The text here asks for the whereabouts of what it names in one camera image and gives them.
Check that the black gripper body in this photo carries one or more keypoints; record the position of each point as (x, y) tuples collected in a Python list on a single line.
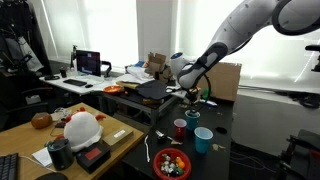
[(193, 94)]

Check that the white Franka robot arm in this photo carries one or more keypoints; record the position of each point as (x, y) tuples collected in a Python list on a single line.
[(246, 23)]

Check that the blue plastic cup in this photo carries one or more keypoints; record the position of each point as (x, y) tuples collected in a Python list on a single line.
[(192, 122), (203, 141)]

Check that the red plastic cup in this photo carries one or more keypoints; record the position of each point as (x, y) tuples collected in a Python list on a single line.
[(180, 130)]

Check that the yellow toy figure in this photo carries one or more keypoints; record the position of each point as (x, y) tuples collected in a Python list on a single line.
[(180, 162)]

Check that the green purple toy figure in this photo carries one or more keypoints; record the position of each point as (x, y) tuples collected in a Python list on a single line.
[(180, 171)]

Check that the red plastic bowl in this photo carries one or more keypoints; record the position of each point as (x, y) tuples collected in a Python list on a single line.
[(158, 170)]

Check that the orange bowl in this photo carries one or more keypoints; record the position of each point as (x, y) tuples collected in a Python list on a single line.
[(112, 89)]

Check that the white plush toy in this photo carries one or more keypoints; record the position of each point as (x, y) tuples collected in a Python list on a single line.
[(82, 131)]

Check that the black cup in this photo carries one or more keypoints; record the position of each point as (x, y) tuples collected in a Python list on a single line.
[(63, 72)]

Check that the small green object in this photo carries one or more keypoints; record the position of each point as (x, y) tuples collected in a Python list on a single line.
[(205, 93)]

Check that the small white blue object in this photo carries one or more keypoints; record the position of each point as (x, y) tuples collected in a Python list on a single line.
[(211, 103)]

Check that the large cardboard sheet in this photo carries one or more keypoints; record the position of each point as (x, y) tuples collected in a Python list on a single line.
[(226, 81)]

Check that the beige triangular scrap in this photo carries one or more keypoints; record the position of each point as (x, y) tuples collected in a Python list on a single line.
[(176, 142)]

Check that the blue bin lid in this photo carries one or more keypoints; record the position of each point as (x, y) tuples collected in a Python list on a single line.
[(153, 90)]

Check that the beige paper scrap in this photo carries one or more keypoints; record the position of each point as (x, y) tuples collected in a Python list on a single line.
[(218, 146)]

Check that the open cardboard box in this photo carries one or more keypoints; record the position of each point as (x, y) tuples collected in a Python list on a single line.
[(158, 65)]

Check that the metal cart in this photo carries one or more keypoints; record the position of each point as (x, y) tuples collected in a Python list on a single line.
[(143, 106)]

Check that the white paper stack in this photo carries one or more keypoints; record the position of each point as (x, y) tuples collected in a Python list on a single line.
[(138, 72)]

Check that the white plastic strip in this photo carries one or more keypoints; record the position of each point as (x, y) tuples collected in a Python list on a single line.
[(147, 150)]

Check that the small cardboard box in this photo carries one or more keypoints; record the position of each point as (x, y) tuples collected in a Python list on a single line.
[(117, 136)]

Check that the white desk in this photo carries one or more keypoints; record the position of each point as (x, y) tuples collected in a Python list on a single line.
[(100, 86)]

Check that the black computer mouse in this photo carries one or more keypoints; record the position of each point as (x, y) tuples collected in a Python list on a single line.
[(88, 86)]

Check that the dark screen monitor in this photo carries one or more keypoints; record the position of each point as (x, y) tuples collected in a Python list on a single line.
[(88, 63)]

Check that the black box red label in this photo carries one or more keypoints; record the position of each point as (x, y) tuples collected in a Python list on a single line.
[(93, 156)]

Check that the black keyboard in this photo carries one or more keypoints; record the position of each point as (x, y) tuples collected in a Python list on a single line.
[(8, 166), (75, 82)]

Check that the clear glass jar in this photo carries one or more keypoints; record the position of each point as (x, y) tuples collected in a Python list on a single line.
[(62, 112)]

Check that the black cylinder speaker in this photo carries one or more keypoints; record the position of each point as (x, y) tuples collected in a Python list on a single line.
[(60, 155)]

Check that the brown ball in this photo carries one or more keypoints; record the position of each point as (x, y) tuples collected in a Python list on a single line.
[(41, 120)]

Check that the white paper note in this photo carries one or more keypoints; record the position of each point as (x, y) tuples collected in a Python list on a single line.
[(41, 156)]

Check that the wooden desk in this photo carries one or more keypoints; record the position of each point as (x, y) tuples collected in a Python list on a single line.
[(23, 140)]

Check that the black office chair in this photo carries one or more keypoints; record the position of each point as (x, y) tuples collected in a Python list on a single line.
[(20, 110)]

